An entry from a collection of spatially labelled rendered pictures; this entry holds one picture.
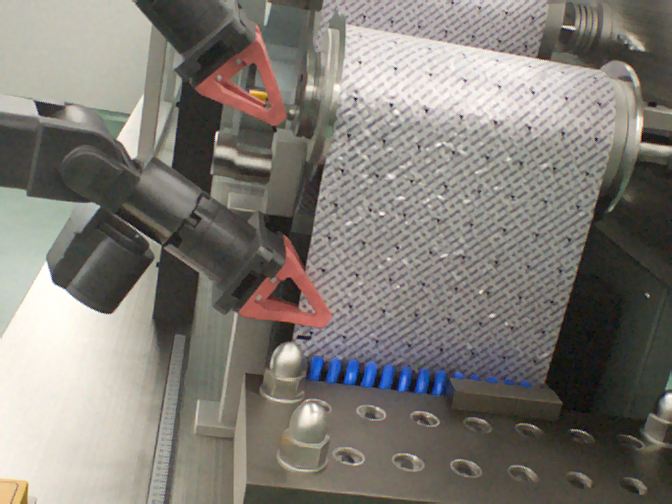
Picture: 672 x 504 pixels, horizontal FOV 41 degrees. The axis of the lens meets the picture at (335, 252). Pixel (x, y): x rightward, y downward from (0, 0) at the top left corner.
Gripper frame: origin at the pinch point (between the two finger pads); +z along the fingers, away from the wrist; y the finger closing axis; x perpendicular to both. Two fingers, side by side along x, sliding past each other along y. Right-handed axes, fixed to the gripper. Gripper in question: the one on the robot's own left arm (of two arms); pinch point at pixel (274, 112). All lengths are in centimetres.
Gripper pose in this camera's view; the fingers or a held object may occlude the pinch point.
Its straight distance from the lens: 79.5
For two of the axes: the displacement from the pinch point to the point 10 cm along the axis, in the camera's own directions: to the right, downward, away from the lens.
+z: 6.1, 6.8, 4.0
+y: 1.2, 4.3, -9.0
